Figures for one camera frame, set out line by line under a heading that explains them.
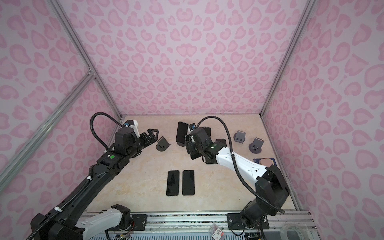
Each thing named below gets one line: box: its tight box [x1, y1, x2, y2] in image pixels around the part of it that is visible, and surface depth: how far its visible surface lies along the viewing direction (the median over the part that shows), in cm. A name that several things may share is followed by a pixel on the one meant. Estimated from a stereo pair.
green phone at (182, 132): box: [175, 121, 188, 144], surface depth 97 cm
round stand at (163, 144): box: [156, 136, 171, 152], surface depth 100 cm
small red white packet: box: [208, 223, 226, 240], surface depth 70 cm
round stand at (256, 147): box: [248, 137, 264, 154], surface depth 97 cm
